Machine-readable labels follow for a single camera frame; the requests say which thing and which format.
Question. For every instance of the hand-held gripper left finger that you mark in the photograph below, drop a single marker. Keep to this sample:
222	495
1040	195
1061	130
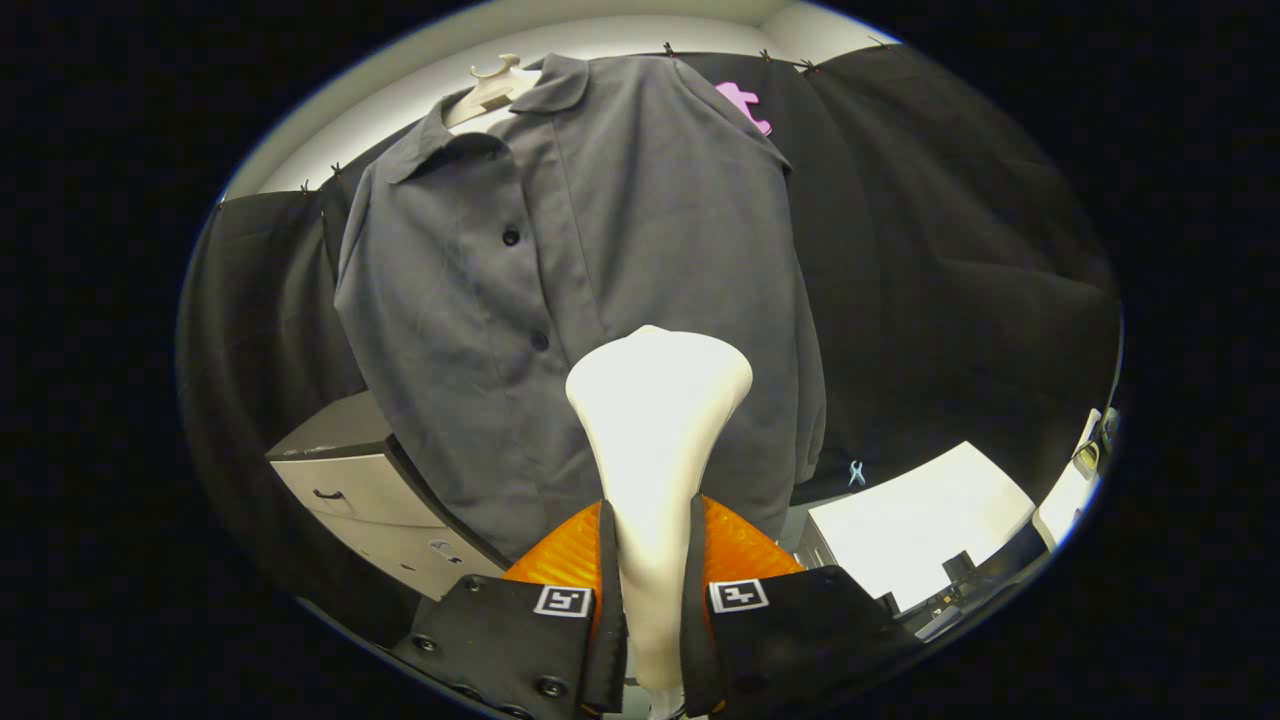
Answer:
609	640

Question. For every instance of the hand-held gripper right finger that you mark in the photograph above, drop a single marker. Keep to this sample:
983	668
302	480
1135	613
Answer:
694	640

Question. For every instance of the white garment steamer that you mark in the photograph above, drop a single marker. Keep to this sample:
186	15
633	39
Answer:
655	430

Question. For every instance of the dark grey button shirt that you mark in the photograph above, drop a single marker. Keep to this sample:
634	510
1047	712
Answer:
640	220

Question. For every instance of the light blue clip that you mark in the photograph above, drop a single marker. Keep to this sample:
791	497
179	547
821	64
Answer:
856	472

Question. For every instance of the white table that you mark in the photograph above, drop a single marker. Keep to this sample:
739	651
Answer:
920	520

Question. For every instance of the grey drawer cabinet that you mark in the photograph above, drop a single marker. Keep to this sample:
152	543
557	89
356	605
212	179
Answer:
350	490

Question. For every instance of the black backdrop cloth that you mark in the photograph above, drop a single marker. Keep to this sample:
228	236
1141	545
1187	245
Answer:
950	280

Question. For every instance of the cream mannequin torso form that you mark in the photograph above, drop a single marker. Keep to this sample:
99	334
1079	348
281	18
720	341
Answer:
490	92

